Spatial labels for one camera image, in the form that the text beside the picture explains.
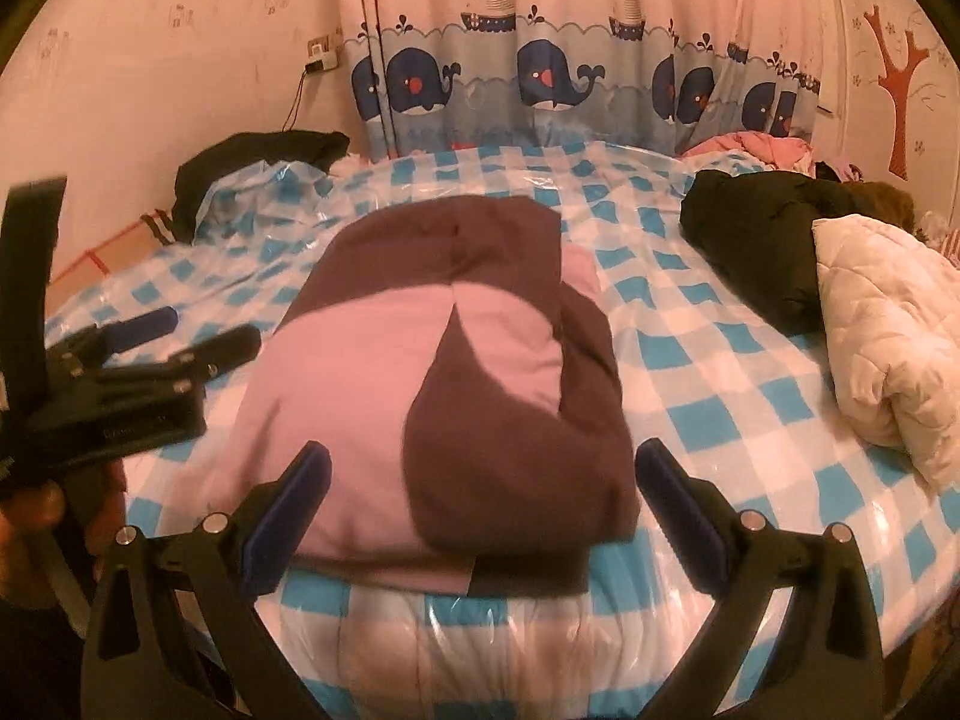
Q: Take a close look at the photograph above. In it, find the pink clothes pile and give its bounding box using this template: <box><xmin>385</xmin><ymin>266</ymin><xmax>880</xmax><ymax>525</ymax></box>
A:
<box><xmin>683</xmin><ymin>130</ymin><xmax>815</xmax><ymax>176</ymax></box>

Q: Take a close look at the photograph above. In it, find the white wardrobe with tree decal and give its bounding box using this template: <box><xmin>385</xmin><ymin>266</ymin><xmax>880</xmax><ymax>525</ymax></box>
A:
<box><xmin>838</xmin><ymin>0</ymin><xmax>958</xmax><ymax>226</ymax></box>

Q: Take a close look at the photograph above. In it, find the whale print curtain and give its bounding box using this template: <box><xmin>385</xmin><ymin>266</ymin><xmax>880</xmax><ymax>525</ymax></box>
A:
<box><xmin>338</xmin><ymin>0</ymin><xmax>832</xmax><ymax>158</ymax></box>

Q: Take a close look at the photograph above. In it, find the black jacket on bed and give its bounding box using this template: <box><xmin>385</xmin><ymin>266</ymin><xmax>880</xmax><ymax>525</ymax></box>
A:
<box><xmin>680</xmin><ymin>169</ymin><xmax>914</xmax><ymax>337</ymax></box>

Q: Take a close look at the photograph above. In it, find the blue white checkered plastic cover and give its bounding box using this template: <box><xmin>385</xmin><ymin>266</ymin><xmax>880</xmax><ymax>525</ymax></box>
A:
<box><xmin>47</xmin><ymin>143</ymin><xmax>958</xmax><ymax>718</ymax></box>

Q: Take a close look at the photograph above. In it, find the black garment by wall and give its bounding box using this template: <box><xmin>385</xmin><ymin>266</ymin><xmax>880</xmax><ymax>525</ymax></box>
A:
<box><xmin>171</xmin><ymin>130</ymin><xmax>350</xmax><ymax>244</ymax></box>

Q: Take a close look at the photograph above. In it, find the white wall socket with charger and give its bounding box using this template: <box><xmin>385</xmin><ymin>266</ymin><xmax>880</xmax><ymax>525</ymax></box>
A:
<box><xmin>304</xmin><ymin>34</ymin><xmax>340</xmax><ymax>76</ymax></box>

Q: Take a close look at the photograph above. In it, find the person's left hand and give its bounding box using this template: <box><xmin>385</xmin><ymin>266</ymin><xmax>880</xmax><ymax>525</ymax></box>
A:
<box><xmin>2</xmin><ymin>460</ymin><xmax>127</xmax><ymax>610</ymax></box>

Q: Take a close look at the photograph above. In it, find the thin charger cable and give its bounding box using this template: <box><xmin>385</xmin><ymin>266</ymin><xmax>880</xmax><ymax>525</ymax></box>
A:
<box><xmin>280</xmin><ymin>70</ymin><xmax>311</xmax><ymax>134</ymax></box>

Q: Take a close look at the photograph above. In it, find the pink and brown jacket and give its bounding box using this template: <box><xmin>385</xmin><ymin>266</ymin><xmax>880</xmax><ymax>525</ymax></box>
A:
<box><xmin>195</xmin><ymin>195</ymin><xmax>640</xmax><ymax>596</ymax></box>

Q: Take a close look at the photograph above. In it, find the white quilted jacket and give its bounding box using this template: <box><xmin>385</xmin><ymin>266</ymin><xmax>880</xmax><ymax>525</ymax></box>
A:
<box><xmin>812</xmin><ymin>215</ymin><xmax>958</xmax><ymax>494</ymax></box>

